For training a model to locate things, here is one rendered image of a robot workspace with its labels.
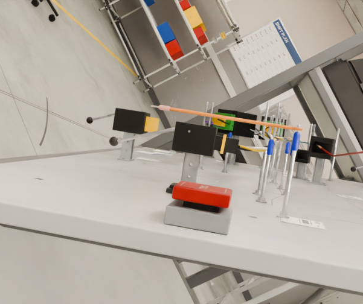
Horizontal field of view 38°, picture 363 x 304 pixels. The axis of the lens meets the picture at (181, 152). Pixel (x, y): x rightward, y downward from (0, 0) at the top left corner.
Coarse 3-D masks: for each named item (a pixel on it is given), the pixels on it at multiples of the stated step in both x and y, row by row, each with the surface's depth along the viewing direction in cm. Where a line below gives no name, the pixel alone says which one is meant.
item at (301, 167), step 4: (300, 152) 128; (304, 152) 128; (308, 152) 127; (296, 156) 128; (300, 156) 130; (304, 156) 130; (308, 156) 127; (296, 160) 128; (300, 160) 128; (304, 160) 128; (308, 160) 128; (300, 164) 131; (304, 164) 129; (300, 168) 131; (304, 168) 129; (296, 172) 130; (300, 172) 131; (304, 172) 130; (292, 176) 130; (296, 176) 130; (300, 176) 131
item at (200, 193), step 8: (176, 184) 46; (184, 184) 47; (192, 184) 48; (200, 184) 49; (176, 192) 45; (184, 192) 45; (192, 192) 45; (200, 192) 45; (208, 192) 44; (216, 192) 44; (224, 192) 45; (184, 200) 45; (192, 200) 45; (200, 200) 45; (208, 200) 44; (216, 200) 44; (224, 200) 44; (200, 208) 46; (208, 208) 45; (216, 208) 45
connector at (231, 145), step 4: (216, 136) 71; (220, 136) 70; (216, 140) 71; (220, 140) 70; (228, 140) 70; (232, 140) 70; (236, 140) 70; (216, 144) 71; (220, 144) 71; (228, 144) 70; (232, 144) 70; (236, 144) 70; (216, 148) 71; (220, 148) 71; (224, 148) 70; (228, 148) 70; (232, 148) 70; (236, 148) 70; (228, 152) 70; (232, 152) 70; (236, 152) 70
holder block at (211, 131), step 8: (176, 128) 70; (184, 128) 70; (192, 128) 70; (200, 128) 70; (208, 128) 70; (216, 128) 70; (176, 136) 71; (184, 136) 70; (192, 136) 70; (200, 136) 70; (208, 136) 70; (176, 144) 71; (184, 144) 70; (192, 144) 70; (200, 144) 70; (208, 144) 70; (184, 152) 71; (192, 152) 70; (200, 152) 70; (208, 152) 70
